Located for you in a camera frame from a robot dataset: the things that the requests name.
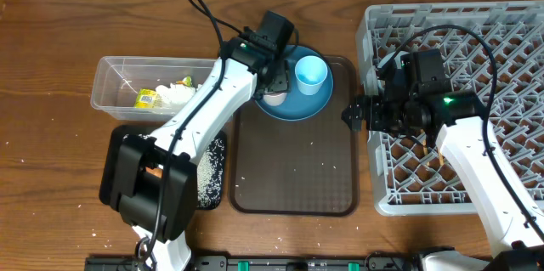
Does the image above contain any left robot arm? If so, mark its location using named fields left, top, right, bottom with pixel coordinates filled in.
left=99, top=11, right=332, bottom=270

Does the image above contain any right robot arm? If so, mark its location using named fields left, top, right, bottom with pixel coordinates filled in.
left=364, top=50, right=543, bottom=270

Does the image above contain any dark blue plate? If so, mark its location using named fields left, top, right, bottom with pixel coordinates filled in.
left=256, top=46, right=334, bottom=121

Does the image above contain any brown serving tray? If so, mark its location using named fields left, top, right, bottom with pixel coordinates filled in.
left=229, top=56, right=359, bottom=217

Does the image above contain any grey dishwasher rack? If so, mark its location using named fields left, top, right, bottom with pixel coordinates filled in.
left=355, top=1, right=543, bottom=217

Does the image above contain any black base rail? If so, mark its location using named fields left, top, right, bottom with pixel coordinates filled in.
left=83, top=256, right=420, bottom=271

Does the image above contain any yellow green wrapper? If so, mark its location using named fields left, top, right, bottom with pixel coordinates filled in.
left=133, top=88, right=162, bottom=109

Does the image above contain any light blue cup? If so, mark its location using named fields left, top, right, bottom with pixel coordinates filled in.
left=295, top=56, right=328, bottom=96

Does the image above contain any clear plastic bin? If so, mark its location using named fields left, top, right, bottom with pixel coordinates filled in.
left=91, top=56, right=215, bottom=121

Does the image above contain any pink cup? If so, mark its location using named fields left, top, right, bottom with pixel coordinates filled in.
left=263, top=93, right=287, bottom=106

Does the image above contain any crumpled white paper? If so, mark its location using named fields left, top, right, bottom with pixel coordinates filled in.
left=156, top=83, right=196, bottom=108

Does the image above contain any white rice pile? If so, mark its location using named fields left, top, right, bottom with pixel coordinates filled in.
left=197, top=133, right=226, bottom=210

